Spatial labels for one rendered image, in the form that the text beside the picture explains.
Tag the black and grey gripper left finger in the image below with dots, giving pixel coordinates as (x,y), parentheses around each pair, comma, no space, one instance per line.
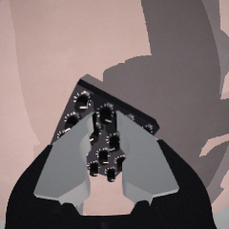
(56,176)

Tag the dark grey knob box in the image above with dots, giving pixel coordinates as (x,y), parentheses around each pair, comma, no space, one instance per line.
(87,98)

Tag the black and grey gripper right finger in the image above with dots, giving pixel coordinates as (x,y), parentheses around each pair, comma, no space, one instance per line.
(153,171)

